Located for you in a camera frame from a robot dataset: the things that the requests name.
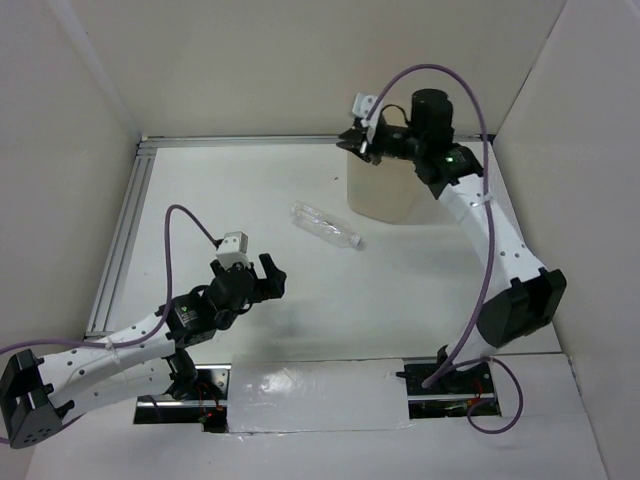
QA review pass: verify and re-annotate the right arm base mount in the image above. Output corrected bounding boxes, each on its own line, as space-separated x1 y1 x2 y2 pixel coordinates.
395 350 500 420

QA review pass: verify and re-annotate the beige plastic bin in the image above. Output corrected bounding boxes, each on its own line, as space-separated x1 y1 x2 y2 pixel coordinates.
346 153 423 224

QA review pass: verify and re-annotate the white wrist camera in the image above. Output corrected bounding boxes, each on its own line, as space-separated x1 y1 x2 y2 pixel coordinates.
351 92 382 143
216 231 251 269

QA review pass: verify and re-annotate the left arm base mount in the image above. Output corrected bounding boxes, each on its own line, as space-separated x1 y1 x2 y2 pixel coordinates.
133 364 231 434

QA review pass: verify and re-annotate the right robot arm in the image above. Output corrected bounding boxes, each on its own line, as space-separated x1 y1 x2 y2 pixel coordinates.
337 89 567 392

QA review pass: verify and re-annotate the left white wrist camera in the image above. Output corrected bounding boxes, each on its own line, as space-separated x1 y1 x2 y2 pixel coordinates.
216 231 251 269

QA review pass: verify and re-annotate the left aluminium rail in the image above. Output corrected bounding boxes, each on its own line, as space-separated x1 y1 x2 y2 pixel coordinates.
84 141 157 341

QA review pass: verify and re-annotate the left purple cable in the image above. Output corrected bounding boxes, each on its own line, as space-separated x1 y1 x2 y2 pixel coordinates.
0 204 221 446

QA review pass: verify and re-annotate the aluminium rail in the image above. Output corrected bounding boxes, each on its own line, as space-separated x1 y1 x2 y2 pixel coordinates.
137 132 494 150
84 141 157 341

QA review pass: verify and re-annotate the clear bottle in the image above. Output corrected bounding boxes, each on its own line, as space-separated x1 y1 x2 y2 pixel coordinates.
290 201 362 249

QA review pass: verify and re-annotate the back aluminium rail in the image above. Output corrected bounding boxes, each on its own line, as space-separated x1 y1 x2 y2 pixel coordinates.
137 132 494 150

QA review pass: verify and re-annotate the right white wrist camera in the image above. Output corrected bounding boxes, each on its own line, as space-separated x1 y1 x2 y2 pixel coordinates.
351 92 382 143

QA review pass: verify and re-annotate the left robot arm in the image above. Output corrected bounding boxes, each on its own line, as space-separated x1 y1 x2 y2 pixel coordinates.
1 254 286 449

